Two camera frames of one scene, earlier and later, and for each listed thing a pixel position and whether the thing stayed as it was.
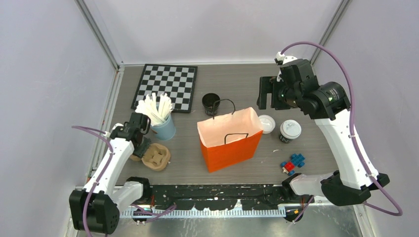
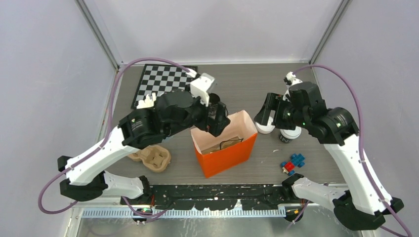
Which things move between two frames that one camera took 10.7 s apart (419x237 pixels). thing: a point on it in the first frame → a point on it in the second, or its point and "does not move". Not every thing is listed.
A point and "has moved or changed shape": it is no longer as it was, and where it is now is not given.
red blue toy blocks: x=297 y=160 does not move
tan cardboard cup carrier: x=156 y=158 does not move
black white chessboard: x=179 y=82 does not move
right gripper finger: x=265 y=88 → x=272 y=102
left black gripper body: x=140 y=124 → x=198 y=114
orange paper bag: x=229 y=139 has moved or changed shape
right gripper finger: x=275 y=102 → x=280 y=122
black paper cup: x=208 y=100 does not move
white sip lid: x=290 y=129 does not move
